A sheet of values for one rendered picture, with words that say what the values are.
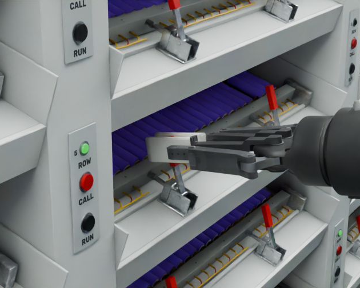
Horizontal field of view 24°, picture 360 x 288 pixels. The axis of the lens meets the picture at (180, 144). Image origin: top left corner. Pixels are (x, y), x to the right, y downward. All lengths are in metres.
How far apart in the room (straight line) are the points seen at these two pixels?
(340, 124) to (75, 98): 0.27
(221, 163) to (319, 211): 0.57
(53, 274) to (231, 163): 0.23
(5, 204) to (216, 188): 0.35
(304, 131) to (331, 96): 0.50
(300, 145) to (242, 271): 0.42
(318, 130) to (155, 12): 0.25
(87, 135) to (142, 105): 0.11
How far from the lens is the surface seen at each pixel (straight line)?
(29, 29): 0.73
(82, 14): 0.76
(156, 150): 0.99
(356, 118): 0.85
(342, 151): 0.84
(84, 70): 0.77
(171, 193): 1.00
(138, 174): 1.00
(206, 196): 1.05
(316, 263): 1.49
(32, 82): 0.74
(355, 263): 1.72
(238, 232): 1.28
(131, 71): 0.88
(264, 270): 1.27
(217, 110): 1.22
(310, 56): 1.37
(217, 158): 0.90
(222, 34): 1.05
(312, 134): 0.86
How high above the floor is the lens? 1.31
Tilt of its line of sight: 20 degrees down
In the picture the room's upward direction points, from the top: straight up
